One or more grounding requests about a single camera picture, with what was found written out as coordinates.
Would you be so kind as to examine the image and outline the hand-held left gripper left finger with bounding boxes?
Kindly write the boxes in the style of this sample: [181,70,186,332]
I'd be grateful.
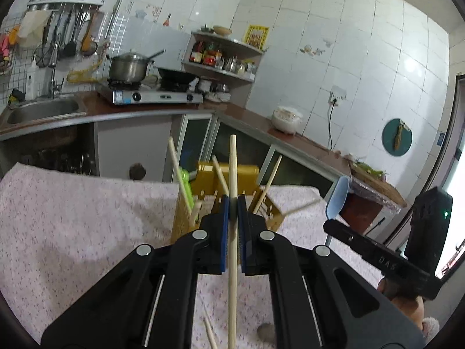
[41,194,231,349]

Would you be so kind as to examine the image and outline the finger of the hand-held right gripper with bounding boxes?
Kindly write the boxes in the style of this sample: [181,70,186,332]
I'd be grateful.
[323,218,407,277]

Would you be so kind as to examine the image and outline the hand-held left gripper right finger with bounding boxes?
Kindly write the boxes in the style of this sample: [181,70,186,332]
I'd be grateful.
[237,194,425,349]

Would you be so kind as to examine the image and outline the yellow plastic utensil holder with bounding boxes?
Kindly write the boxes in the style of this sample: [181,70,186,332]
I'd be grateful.
[171,162,288,245]

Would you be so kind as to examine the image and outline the green frog handle fork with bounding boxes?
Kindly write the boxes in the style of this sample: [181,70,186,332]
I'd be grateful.
[178,169,192,208]

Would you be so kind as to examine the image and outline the light blue plastic spoon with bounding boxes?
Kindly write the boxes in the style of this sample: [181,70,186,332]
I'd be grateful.
[325,175,352,248]

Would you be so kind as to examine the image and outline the person's right hand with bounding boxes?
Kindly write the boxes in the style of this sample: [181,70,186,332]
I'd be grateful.
[377,278,425,332]

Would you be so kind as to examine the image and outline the green vegetables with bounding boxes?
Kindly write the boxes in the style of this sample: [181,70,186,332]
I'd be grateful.
[350,160,387,180]

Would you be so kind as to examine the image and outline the round teal cutting board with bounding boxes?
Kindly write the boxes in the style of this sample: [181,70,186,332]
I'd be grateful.
[381,118,413,158]

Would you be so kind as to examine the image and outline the metal spoon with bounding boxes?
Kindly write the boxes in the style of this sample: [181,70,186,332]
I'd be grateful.
[257,323,277,342]

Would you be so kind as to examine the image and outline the kitchen countertop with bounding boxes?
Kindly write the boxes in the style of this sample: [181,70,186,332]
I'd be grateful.
[0,91,407,208]

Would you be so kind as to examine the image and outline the white rice cooker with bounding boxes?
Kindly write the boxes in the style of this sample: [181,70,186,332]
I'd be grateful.
[272,105,304,136]

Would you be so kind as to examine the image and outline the pink floral tablecloth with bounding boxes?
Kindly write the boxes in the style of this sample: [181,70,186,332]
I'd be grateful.
[0,162,386,349]

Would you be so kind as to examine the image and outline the steel gas stove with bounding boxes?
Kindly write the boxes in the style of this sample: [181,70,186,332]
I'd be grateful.
[97,80,204,105]

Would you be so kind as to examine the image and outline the black wok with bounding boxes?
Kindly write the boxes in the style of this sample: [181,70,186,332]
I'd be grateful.
[154,65,198,90]

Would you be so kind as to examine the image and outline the red lidded jar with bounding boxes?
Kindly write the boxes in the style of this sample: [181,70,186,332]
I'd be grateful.
[203,44,222,66]

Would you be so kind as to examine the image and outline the red sauce bottle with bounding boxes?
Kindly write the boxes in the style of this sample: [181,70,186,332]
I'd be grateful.
[189,40,204,63]

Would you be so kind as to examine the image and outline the steel cooking pot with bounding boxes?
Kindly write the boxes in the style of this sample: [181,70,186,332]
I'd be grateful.
[108,49,166,82]

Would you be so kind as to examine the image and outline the steel kitchen sink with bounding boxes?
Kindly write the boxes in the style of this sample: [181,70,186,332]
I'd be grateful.
[6,97,81,125]

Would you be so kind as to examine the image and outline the chrome faucet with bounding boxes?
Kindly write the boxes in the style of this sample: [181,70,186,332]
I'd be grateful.
[49,42,64,99]

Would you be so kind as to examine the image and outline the white soap bottle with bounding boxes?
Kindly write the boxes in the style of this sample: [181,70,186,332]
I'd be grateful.
[25,56,39,100]

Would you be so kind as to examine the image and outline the steel utensil rack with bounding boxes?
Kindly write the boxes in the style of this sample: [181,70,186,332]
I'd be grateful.
[27,0,104,11]

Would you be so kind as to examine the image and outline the pale plastic bag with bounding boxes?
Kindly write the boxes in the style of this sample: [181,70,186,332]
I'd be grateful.
[18,10,51,39]

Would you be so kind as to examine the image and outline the black power cable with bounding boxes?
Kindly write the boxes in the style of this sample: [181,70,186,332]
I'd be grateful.
[328,100,337,150]

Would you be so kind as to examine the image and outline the white wall outlet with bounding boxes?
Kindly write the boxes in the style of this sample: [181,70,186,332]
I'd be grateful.
[329,85,347,107]

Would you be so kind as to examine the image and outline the corner wall shelf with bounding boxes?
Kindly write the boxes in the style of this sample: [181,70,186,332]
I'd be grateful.
[182,31,264,82]

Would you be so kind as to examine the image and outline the yellow wall picture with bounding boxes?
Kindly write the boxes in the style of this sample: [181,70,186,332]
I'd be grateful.
[243,25,270,48]

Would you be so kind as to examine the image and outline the yellow hose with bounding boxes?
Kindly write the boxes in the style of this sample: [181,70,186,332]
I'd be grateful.
[66,58,104,83]

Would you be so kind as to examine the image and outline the wire wall basket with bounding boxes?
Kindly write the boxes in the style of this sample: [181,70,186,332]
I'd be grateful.
[0,25,19,77]

